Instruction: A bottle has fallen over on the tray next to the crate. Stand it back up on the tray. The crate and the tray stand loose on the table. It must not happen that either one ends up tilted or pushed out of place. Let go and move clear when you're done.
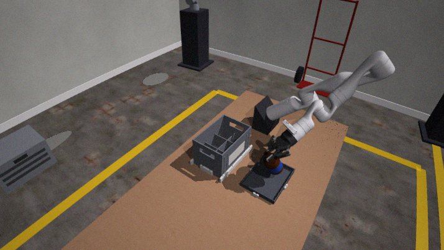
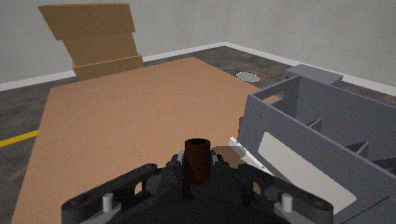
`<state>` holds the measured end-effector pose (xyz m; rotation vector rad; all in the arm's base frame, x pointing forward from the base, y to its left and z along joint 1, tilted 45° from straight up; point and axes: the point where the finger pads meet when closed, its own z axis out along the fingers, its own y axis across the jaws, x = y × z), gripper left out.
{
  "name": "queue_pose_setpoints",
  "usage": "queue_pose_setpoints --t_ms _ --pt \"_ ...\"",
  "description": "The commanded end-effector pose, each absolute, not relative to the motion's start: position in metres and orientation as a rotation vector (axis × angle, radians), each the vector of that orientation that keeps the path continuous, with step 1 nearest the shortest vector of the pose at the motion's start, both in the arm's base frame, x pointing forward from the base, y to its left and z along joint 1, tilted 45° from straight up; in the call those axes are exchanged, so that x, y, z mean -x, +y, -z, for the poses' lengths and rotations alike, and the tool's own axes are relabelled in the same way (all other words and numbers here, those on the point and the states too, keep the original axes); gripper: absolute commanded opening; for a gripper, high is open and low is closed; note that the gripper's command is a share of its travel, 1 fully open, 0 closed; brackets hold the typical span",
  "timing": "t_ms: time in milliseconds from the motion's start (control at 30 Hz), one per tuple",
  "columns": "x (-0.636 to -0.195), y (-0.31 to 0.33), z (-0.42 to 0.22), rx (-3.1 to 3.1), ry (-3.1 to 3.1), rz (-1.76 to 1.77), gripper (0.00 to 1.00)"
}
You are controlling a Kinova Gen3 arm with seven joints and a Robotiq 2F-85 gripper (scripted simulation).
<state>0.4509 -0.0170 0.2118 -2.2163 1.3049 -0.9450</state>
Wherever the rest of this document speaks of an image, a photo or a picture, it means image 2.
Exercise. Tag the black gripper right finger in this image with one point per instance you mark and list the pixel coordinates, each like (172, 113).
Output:
(290, 202)

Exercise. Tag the dark grey box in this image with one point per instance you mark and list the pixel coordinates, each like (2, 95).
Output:
(280, 137)

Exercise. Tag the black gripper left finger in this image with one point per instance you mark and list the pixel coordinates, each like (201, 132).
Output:
(106, 201)

